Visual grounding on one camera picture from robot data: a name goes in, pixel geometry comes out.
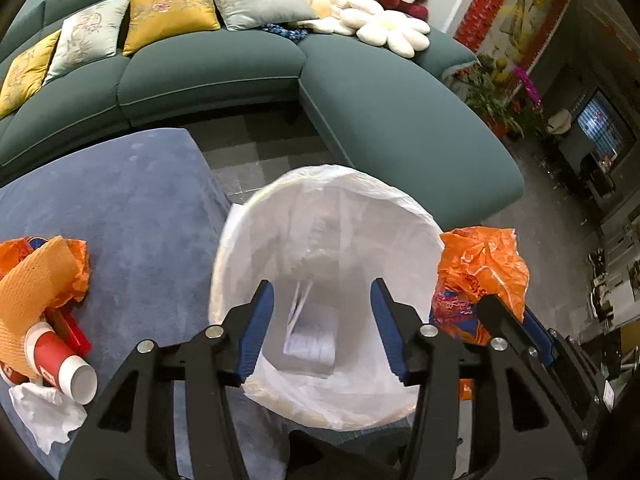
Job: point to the yellow embroidered cushion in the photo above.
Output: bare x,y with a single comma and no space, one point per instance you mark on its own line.
25,77
170,10

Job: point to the blue carpet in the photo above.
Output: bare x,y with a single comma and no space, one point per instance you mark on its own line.
140,220

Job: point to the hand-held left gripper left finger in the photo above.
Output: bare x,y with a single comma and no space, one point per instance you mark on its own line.
255,330

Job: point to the pale green embroidered cushion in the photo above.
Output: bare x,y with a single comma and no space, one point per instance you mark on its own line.
260,2
87,40

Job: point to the orange crumpled paper towel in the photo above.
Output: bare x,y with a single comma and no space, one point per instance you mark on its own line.
35,285

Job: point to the red box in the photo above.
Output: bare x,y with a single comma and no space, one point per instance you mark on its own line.
75,335

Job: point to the red paper cup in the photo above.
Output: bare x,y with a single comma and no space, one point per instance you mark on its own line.
55,360

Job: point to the television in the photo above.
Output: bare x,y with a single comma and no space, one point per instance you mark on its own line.
602,127

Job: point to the cream hat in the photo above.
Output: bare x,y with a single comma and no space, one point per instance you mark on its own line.
560,122

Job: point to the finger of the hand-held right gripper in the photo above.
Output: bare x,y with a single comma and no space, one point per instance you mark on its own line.
500,320
539,335

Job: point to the trash bin with white liner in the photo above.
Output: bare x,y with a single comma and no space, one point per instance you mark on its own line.
350,210

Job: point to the grey shelf unit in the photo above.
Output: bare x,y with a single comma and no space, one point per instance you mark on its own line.
615,270

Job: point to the green potted plant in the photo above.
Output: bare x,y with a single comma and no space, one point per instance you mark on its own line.
492,97

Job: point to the crumpled white tissue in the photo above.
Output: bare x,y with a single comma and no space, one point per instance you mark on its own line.
45,405

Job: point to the teal curved sofa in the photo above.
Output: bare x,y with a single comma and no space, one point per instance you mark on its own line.
210,75

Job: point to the red framed wall poster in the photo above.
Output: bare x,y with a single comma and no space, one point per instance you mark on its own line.
515,5

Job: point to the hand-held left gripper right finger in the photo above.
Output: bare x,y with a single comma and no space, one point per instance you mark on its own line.
390,332

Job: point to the dark clothing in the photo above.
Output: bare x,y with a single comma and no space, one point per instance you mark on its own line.
330,455

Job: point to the pink orchid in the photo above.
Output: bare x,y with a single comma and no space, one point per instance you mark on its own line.
531,92

